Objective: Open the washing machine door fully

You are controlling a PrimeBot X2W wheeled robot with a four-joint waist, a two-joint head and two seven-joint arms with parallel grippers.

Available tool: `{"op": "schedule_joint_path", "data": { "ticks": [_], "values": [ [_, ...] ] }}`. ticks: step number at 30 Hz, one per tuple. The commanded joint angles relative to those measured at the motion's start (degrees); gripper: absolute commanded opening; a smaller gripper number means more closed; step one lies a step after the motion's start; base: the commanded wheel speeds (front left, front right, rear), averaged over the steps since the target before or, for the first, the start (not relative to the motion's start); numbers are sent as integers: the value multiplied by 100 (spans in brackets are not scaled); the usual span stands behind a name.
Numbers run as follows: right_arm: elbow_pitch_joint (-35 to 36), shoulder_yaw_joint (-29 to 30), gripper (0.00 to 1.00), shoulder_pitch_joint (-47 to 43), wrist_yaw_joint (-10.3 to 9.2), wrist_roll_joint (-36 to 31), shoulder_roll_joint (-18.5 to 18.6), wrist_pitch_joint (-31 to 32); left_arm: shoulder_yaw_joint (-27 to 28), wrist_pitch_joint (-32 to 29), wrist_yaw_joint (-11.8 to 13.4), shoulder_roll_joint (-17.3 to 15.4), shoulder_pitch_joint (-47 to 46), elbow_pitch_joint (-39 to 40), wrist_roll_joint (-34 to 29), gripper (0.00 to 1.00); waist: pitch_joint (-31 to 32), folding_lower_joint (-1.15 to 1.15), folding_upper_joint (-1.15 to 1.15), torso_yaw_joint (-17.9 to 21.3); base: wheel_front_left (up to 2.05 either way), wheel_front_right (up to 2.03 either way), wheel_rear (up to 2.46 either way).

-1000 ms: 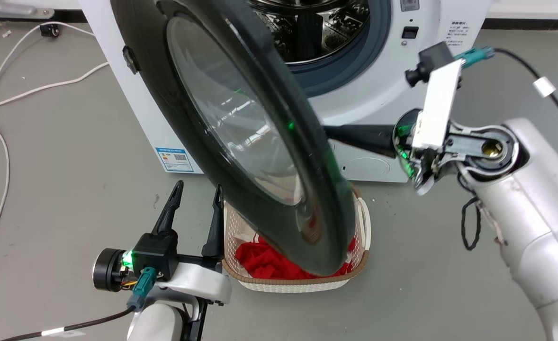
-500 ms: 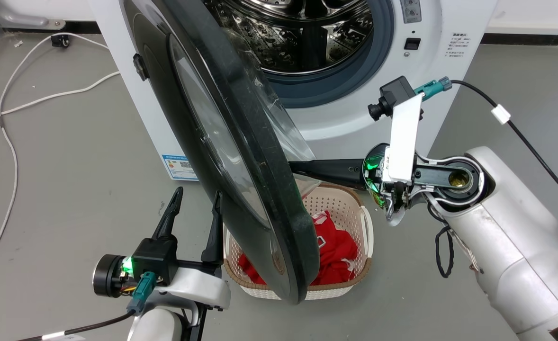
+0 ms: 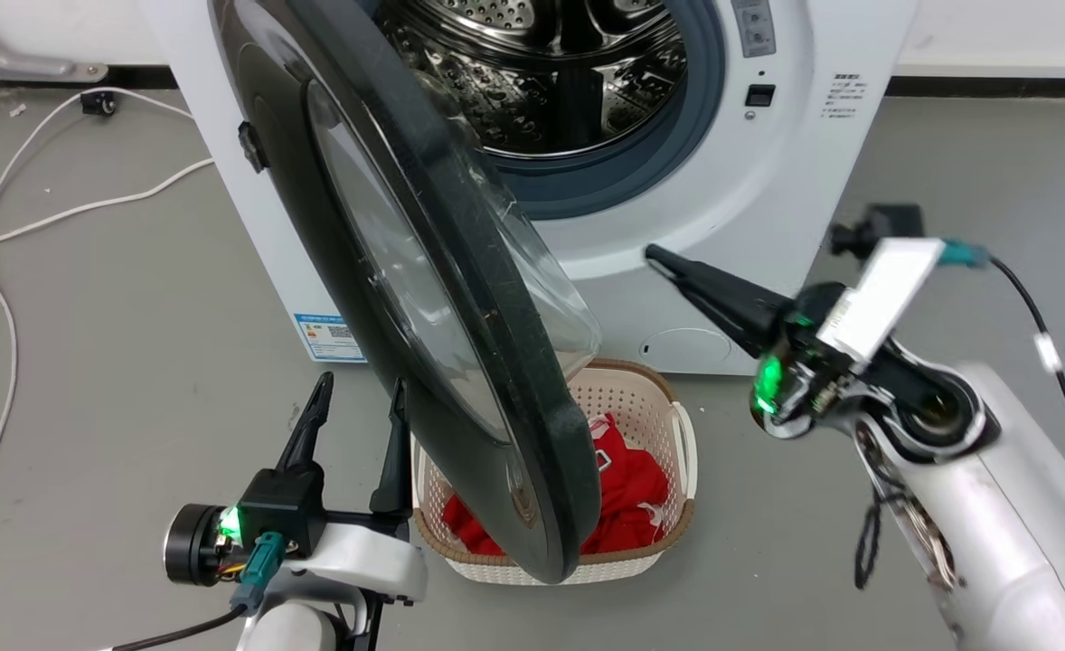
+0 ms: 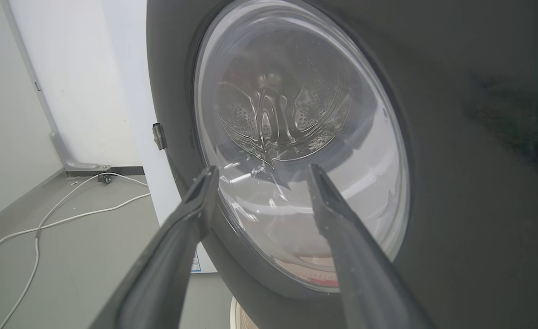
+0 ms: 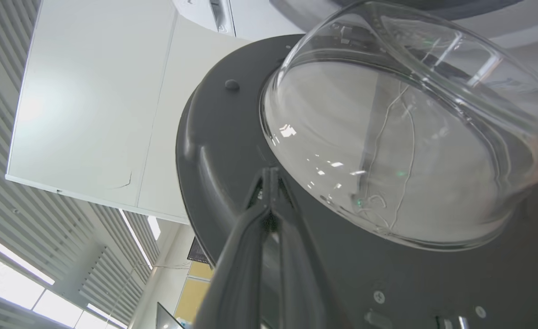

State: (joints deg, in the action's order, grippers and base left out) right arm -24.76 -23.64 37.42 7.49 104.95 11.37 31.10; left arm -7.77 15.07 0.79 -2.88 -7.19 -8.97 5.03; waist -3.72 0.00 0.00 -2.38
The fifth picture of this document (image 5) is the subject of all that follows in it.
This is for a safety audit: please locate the dark wall screen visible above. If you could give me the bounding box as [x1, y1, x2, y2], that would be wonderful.
[187, 236, 211, 265]

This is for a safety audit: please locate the dark monitor corner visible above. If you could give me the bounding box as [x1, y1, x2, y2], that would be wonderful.
[155, 302, 184, 329]

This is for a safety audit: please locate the yellow wall panel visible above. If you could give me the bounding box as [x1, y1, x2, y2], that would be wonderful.
[174, 260, 215, 326]

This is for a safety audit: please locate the white washing machine body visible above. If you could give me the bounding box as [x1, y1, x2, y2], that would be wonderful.
[5, 0, 538, 225]

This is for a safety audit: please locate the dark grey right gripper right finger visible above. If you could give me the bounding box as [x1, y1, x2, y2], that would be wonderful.
[271, 167, 343, 329]

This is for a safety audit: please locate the washing machine door with glass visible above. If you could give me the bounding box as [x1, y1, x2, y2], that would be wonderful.
[176, 0, 538, 329]

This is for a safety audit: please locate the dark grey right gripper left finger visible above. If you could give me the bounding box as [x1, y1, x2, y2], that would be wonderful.
[195, 167, 273, 329]

